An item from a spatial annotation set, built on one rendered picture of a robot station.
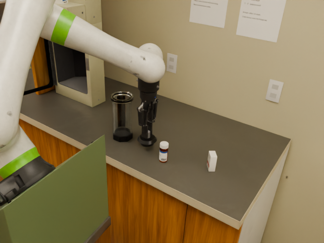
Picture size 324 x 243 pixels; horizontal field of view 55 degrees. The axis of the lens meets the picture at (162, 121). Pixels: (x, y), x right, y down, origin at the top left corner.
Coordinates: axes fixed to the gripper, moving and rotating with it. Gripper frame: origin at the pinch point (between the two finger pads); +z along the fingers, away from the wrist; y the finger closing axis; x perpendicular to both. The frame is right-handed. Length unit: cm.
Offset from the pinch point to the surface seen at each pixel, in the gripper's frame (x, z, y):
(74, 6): -50, -46, -7
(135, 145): -5.7, 10.3, 1.5
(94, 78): -50, -7, -17
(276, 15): 32, -48, -56
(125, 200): -1.9, 34.8, 13.4
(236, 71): 17, -17, -57
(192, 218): 34.2, 23.9, 13.5
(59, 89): -78, 7, -14
